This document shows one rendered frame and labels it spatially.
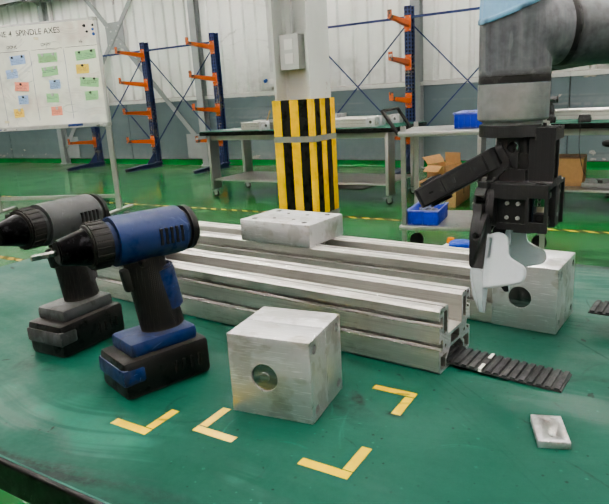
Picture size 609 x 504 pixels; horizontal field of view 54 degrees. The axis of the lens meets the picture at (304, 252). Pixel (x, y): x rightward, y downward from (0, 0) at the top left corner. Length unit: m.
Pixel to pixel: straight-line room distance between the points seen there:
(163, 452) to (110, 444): 0.06
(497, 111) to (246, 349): 0.37
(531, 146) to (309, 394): 0.36
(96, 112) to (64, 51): 0.63
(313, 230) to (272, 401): 0.44
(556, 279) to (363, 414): 0.35
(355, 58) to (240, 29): 2.17
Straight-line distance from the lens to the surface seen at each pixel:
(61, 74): 6.45
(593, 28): 0.72
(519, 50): 0.68
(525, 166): 0.70
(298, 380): 0.65
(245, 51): 10.51
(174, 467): 0.63
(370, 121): 6.20
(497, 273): 0.70
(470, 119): 3.93
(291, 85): 4.28
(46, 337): 0.93
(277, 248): 1.10
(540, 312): 0.90
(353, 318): 0.80
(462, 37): 8.81
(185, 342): 0.78
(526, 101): 0.68
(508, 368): 0.78
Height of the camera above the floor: 1.12
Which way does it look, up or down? 15 degrees down
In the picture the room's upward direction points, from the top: 3 degrees counter-clockwise
